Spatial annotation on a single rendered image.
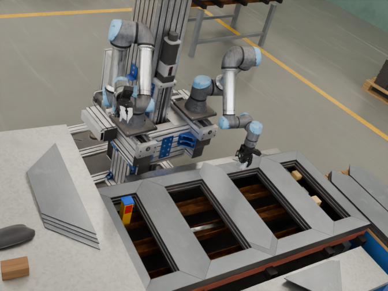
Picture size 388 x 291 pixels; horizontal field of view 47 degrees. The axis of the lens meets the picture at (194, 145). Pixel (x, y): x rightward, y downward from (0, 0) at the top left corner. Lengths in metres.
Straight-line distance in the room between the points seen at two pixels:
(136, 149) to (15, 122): 1.99
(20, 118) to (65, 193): 2.38
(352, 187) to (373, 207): 0.19
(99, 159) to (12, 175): 1.50
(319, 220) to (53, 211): 1.55
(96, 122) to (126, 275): 1.24
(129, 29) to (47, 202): 0.98
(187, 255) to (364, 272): 1.09
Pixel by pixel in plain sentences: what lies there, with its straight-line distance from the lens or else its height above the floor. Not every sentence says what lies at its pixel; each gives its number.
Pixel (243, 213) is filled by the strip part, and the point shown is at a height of 0.87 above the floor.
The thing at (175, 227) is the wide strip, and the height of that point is 0.87.
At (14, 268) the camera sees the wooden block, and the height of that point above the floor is 1.10.
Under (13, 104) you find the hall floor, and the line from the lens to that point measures 4.72.
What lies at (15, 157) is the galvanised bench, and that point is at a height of 1.05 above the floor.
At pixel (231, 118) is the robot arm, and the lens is 2.62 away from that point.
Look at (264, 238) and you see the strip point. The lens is 2.54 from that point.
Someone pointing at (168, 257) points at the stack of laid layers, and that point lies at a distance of 2.32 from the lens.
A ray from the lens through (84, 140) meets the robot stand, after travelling 3.95.
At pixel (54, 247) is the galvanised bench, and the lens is 2.04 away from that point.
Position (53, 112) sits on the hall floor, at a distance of 4.62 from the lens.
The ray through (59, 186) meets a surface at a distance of 2.26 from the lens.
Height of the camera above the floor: 2.64
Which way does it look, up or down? 36 degrees down
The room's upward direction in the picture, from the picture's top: 15 degrees clockwise
